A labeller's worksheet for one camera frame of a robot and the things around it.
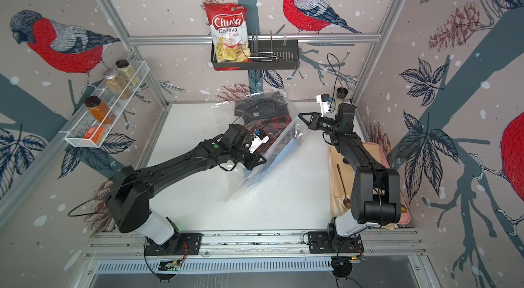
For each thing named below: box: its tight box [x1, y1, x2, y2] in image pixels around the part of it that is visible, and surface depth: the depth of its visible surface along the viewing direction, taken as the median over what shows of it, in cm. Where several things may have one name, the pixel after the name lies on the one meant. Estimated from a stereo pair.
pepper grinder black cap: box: [336, 87, 349, 99], surface depth 113 cm
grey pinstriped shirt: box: [234, 90, 290, 125], surface depth 116 cm
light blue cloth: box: [245, 137, 302, 183], surface depth 84 cm
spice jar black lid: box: [115, 59, 130, 69], surface depth 82 cm
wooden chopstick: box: [336, 163, 352, 210], surface depth 84 cm
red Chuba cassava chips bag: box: [204, 2, 252, 71], surface depth 84 cm
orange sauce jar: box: [84, 95, 116, 125], surface depth 69 cm
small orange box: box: [83, 126, 105, 144], surface depth 68 cm
